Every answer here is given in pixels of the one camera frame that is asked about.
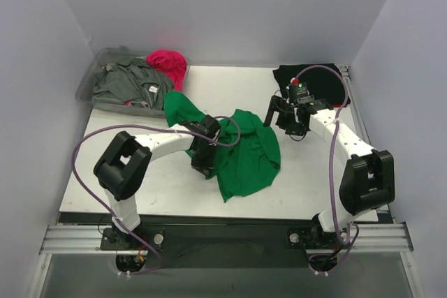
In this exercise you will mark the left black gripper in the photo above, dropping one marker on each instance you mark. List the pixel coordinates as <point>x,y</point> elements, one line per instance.
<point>201,161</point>

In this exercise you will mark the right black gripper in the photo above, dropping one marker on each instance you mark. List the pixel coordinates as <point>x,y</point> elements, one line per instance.
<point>283,114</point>

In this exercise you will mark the green t shirt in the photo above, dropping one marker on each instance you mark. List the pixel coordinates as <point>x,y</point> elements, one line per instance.
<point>253,163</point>

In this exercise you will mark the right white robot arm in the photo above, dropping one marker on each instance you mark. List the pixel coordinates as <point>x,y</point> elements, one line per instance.
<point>368,181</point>

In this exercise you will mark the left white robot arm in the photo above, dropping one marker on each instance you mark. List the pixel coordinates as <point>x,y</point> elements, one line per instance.
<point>123,165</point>

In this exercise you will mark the folded black t shirt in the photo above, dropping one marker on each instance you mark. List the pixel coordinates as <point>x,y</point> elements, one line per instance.
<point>320,82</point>

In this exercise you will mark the pink t shirt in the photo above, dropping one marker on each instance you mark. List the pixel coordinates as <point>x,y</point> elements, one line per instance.
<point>171,63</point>

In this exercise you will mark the grey t shirt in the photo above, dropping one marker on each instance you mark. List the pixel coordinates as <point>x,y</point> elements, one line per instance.
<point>131,82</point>

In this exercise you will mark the clear plastic bin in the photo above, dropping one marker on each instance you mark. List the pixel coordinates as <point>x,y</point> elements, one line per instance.
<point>102,58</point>

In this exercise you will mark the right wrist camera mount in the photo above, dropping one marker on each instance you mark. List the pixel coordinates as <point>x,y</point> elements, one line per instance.
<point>298,93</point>

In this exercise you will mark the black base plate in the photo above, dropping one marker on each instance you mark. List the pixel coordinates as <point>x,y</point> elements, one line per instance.
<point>222,243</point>

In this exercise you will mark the aluminium frame rail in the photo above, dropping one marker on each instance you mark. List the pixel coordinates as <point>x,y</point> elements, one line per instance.
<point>72,240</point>

